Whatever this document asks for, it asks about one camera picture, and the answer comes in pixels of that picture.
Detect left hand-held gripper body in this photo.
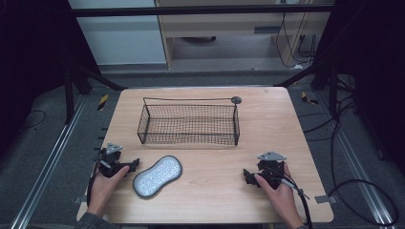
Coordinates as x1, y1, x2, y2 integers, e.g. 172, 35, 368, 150
96, 142, 130, 178

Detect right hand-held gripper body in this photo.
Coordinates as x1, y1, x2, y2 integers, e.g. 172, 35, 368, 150
256, 151, 289, 189

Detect grey oval scrubbing pad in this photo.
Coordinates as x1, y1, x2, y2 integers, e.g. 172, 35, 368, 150
132, 155, 183, 200

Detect black wire mesh basket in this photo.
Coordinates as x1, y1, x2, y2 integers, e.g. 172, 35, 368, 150
137, 95, 243, 147

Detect person's left hand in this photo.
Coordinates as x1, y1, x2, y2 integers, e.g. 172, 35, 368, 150
87, 166, 131, 219

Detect person's right hand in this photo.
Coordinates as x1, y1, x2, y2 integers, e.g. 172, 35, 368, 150
254, 162, 306, 229

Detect yellow black striped tape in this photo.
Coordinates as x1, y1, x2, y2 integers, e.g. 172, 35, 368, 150
96, 94, 110, 112
300, 91, 320, 106

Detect black metal stand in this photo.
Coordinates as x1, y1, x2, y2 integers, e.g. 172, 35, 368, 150
274, 58, 341, 119
62, 61, 129, 126

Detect white cabinet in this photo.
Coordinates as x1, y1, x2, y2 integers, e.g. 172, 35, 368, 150
67, 0, 167, 67

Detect black curtain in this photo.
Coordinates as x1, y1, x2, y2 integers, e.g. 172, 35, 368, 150
316, 0, 405, 177
0, 0, 100, 156

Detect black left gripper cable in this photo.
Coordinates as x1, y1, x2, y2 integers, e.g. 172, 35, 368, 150
86, 160, 102, 208

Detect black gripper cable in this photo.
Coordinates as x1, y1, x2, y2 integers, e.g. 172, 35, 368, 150
271, 176, 314, 229
86, 160, 102, 208

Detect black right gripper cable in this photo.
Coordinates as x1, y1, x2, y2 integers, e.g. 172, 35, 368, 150
271, 176, 314, 229

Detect aluminium floor rail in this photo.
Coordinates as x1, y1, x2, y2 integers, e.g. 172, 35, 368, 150
9, 94, 88, 229
314, 91, 396, 229

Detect long black floor cable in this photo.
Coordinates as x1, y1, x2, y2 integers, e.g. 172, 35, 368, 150
327, 94, 400, 227

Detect thin black floor cable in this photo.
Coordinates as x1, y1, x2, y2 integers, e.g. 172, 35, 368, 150
18, 109, 48, 131

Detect black hanging cables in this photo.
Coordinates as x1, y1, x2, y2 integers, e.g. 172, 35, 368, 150
274, 3, 320, 69

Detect black horizontal frame bar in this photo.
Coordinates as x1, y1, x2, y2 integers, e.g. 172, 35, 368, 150
67, 4, 336, 18

